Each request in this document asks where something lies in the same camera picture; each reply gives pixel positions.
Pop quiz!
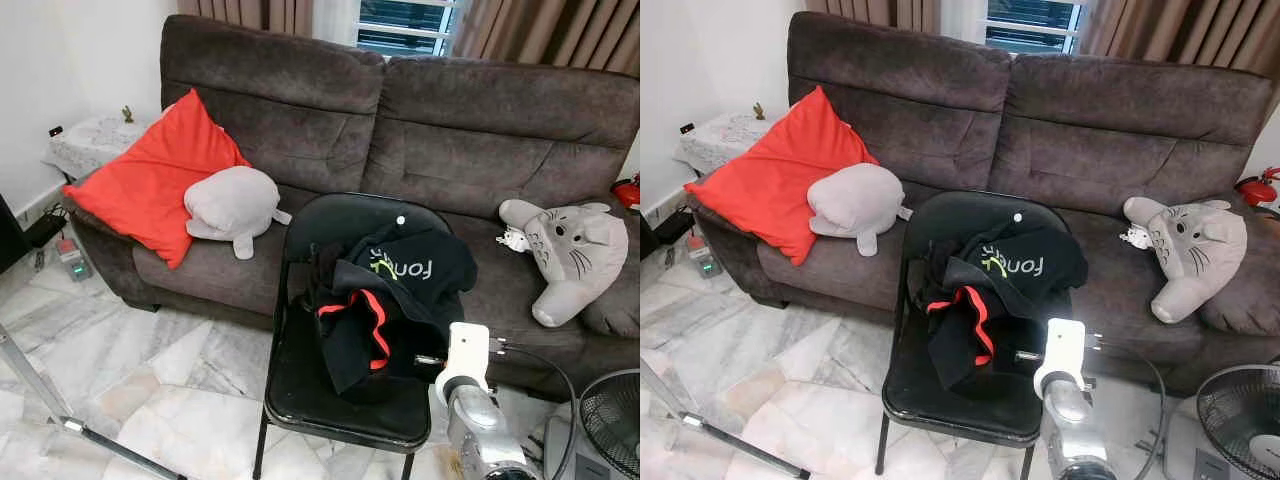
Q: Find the red cushion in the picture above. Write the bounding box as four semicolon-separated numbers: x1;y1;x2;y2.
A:
684;85;879;267
62;88;251;270

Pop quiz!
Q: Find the grey seal plush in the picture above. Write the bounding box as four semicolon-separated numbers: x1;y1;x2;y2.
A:
807;162;914;257
184;166;293;261

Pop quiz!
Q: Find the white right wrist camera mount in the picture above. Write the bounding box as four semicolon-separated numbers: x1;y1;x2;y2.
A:
437;322;493;401
1033;318;1088;396

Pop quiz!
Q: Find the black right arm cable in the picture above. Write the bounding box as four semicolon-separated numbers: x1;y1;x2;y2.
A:
1085;335;1171;471
488;340;581;480

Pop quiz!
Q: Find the dark brown sofa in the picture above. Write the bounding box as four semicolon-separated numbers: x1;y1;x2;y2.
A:
65;14;640;401
690;10;1280;396

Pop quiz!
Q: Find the louvre window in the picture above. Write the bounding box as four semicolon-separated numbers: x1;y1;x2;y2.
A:
985;0;1091;56
355;0;463;58

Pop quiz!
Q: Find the black floor fan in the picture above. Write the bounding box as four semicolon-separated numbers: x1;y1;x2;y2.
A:
545;368;640;480
1165;362;1280;480

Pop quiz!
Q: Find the brown curtain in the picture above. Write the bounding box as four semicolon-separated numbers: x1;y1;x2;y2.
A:
178;0;316;36
805;0;946;36
1078;0;1280;69
450;0;640;76

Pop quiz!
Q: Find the grey Totoro plush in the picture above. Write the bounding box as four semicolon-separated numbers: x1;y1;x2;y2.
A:
1122;196;1249;325
499;199;630;329

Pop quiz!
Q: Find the lace covered side table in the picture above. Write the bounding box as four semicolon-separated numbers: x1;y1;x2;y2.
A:
45;108;176;181
675;108;796;173

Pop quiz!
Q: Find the black shirt red trim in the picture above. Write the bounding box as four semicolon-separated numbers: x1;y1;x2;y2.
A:
300;240;446;396
918;238;1051;391

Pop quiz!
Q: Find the black chair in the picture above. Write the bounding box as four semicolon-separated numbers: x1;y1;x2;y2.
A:
252;192;456;480
874;190;1076;480

